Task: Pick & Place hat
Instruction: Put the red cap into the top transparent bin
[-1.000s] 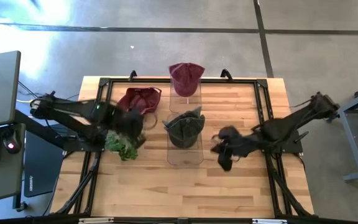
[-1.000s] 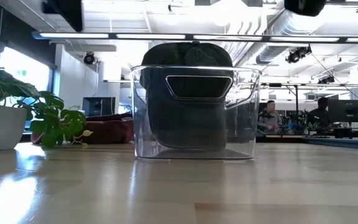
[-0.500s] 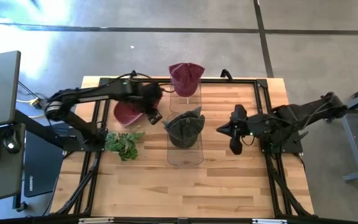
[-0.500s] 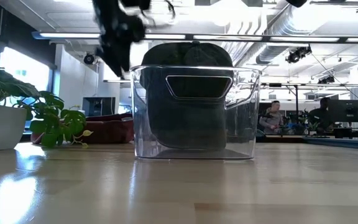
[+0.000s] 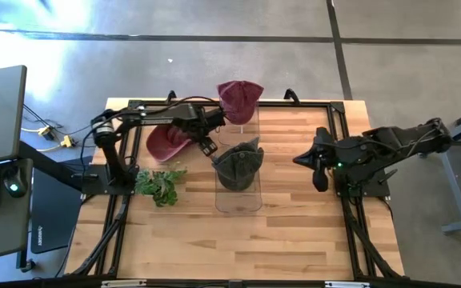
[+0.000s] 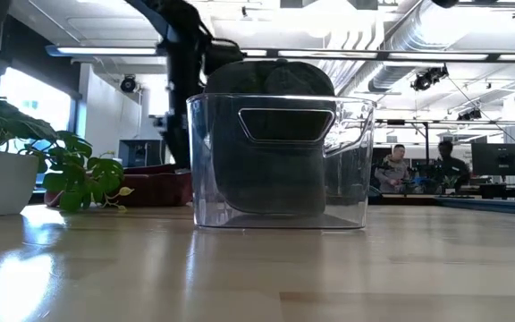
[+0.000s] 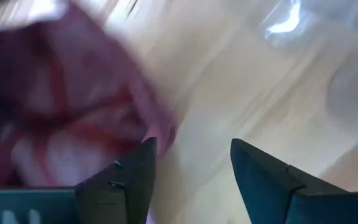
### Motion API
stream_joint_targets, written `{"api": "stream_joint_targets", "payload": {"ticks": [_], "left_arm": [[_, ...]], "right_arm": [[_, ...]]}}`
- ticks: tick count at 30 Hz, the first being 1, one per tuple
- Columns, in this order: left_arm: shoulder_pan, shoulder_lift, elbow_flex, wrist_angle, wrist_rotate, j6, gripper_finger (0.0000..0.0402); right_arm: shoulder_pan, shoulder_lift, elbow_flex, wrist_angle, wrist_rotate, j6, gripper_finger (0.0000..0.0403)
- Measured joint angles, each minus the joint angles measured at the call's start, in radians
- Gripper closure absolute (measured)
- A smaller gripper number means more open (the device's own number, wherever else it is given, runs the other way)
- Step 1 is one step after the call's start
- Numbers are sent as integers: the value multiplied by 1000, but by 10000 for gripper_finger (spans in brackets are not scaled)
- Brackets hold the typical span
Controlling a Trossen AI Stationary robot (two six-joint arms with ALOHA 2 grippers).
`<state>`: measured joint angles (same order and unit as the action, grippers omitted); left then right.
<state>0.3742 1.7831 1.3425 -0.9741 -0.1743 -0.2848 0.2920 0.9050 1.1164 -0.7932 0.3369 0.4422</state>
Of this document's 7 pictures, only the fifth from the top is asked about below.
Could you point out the dark green baseball cap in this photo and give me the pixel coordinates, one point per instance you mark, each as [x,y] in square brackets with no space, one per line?
[236,168]

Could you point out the grey side desk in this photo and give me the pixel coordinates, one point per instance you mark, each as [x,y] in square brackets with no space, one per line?
[2,232]

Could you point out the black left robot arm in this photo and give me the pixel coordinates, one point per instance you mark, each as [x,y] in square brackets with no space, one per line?
[154,116]

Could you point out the black aluminium rig frame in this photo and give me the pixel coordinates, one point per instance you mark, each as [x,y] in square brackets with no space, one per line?
[134,105]

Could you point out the black computer mouse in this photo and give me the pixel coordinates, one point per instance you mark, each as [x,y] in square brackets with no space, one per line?
[14,182]

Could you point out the black crossbar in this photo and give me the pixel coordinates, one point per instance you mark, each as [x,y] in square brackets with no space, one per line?
[174,285]

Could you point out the grey metal table frame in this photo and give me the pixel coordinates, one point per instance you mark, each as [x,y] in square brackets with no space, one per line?
[450,192]

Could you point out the white bracket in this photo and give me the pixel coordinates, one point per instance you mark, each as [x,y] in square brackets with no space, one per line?
[346,285]
[124,284]

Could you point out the black desk support beam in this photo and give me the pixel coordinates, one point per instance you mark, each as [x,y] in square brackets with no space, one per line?
[42,160]

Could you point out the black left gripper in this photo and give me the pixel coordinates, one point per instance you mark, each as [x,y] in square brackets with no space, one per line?
[206,122]

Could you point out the green leafy plant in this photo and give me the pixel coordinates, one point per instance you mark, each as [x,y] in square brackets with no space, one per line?
[158,186]

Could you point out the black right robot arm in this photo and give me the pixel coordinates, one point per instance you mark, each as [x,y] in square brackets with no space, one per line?
[398,140]

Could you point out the black table-level camera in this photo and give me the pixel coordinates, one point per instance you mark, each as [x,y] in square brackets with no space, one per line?
[235,284]

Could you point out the black Husky storage box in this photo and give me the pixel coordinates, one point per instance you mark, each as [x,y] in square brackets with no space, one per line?
[54,212]

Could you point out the maroon baseball cap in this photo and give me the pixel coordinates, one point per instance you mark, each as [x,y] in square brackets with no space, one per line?
[238,100]
[164,146]

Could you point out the clear plastic bin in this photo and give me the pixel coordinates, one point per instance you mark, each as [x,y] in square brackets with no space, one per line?
[238,202]
[250,132]

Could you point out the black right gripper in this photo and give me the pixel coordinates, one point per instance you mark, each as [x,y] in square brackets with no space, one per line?
[336,156]

